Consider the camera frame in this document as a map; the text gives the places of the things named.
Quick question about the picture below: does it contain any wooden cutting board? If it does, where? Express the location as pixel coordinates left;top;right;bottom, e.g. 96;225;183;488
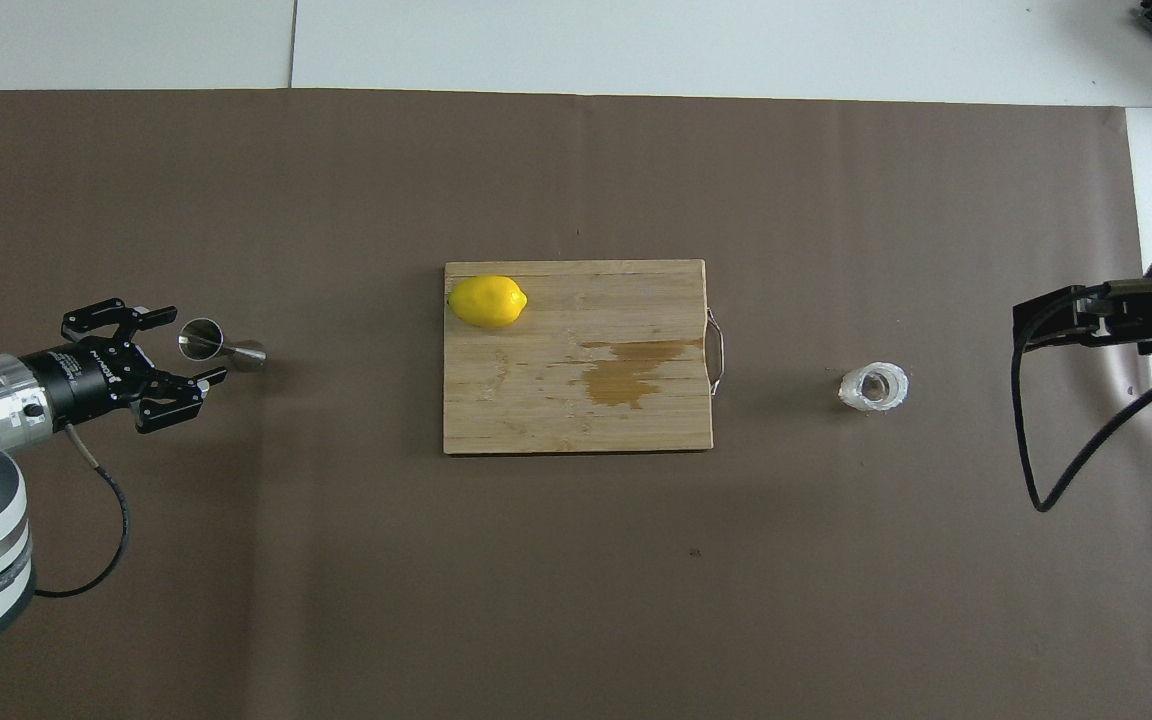
442;259;727;457

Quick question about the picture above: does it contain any yellow lemon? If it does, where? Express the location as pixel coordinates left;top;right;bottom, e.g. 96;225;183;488
447;275;529;330

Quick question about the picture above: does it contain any clear crinkled glass cup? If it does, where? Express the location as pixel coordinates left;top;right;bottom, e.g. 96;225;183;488
838;361;911;413

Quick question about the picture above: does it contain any steel double jigger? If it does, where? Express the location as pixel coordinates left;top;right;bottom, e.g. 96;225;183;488
177;317;269;373

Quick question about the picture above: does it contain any brown paper table mat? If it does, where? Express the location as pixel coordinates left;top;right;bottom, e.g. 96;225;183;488
0;88;1152;720

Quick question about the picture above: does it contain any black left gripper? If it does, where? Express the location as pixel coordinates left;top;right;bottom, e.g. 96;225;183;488
21;297;230;435

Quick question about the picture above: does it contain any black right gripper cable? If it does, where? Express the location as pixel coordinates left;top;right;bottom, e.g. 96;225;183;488
1010;278;1152;514

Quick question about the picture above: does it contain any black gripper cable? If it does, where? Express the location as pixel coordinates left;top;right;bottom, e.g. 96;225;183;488
1010;278;1152;514
31;420;131;599

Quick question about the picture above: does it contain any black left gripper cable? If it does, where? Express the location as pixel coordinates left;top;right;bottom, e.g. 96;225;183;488
31;420;131;599

